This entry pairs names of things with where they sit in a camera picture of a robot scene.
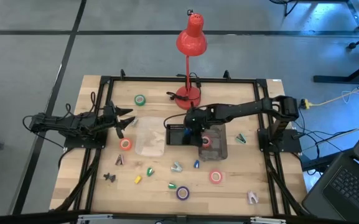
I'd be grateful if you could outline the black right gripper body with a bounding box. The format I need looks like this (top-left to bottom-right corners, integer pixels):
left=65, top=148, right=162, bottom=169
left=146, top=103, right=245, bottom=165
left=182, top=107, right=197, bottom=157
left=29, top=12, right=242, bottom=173
left=184, top=108, right=213, bottom=133

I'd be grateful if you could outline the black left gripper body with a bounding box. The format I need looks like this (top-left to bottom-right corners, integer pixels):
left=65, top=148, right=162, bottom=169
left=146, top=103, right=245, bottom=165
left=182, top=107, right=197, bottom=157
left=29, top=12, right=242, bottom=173
left=100, top=101, right=124, bottom=140

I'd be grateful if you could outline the orange tape roll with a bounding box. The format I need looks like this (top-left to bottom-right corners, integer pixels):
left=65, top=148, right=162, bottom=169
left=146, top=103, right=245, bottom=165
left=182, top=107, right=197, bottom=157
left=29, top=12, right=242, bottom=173
left=119, top=138, right=133, bottom=152

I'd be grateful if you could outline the white staple remover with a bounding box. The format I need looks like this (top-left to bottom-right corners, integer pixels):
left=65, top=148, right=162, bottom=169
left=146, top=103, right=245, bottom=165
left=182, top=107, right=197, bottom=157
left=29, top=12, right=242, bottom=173
left=170, top=161, right=184, bottom=173

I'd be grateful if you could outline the pink tape roll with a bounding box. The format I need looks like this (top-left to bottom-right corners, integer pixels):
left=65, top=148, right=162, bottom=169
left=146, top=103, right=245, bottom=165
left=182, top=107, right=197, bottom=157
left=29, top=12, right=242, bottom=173
left=209, top=170, right=223, bottom=185

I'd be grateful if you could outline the purple tape roll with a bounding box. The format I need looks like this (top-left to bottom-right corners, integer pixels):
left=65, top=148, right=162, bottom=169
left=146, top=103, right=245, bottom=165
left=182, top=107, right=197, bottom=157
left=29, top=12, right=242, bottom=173
left=175, top=186, right=190, bottom=201

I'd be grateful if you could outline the black mesh basket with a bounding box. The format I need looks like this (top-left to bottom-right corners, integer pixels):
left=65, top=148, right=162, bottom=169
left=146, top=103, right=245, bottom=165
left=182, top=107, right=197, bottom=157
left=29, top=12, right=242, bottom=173
left=165, top=123, right=198, bottom=146

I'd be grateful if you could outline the smoky grey plastic container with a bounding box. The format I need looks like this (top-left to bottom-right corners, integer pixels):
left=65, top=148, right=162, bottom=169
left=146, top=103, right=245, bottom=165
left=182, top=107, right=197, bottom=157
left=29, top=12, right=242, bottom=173
left=197, top=123, right=229, bottom=162

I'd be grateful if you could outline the clear plastic container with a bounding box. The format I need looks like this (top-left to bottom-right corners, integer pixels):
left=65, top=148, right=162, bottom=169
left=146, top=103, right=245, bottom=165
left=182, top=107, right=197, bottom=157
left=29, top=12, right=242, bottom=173
left=134, top=116, right=167, bottom=157

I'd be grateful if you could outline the red desk lamp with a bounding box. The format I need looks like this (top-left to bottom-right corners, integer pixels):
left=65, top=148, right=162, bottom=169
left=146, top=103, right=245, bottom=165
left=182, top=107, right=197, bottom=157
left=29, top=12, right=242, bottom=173
left=166, top=9, right=208, bottom=111

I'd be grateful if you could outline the black table foot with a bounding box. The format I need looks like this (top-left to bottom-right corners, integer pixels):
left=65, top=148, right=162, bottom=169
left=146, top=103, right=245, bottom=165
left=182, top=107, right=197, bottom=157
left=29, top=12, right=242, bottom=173
left=313, top=55, right=359, bottom=84

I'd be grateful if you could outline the black laptop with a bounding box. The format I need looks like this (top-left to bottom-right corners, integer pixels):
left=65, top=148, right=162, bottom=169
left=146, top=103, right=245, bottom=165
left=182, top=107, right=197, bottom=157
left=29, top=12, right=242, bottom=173
left=302, top=119, right=359, bottom=224

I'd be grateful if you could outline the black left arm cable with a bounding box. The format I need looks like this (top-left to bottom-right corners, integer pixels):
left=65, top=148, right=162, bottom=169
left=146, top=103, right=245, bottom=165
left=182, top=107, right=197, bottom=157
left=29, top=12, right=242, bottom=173
left=62, top=91, right=98, bottom=121

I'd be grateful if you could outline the black lamp cable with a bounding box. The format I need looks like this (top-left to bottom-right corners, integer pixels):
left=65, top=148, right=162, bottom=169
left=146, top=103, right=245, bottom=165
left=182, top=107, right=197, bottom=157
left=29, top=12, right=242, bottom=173
left=166, top=72, right=202, bottom=102

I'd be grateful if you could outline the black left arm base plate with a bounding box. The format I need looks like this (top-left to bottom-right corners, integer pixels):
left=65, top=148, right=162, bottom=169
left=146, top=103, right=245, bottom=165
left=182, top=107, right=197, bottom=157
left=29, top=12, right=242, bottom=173
left=63, top=129, right=108, bottom=149

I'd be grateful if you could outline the black aluminium table frame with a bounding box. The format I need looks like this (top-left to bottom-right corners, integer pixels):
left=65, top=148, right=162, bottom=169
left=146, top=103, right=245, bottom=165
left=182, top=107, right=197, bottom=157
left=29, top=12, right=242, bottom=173
left=50, top=68, right=311, bottom=218

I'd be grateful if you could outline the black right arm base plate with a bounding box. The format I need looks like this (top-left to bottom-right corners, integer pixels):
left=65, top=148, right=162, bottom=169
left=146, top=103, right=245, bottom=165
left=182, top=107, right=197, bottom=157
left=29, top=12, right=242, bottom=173
left=258, top=128, right=303, bottom=153

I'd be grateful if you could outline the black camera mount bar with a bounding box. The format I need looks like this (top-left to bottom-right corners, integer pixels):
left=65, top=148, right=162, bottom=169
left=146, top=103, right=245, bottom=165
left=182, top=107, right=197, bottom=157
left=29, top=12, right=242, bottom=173
left=0, top=210, right=310, bottom=224

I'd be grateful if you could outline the yellow extension cable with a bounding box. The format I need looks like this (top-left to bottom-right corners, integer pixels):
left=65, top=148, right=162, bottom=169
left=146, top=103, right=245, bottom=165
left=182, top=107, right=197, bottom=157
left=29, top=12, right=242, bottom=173
left=308, top=79, right=359, bottom=108

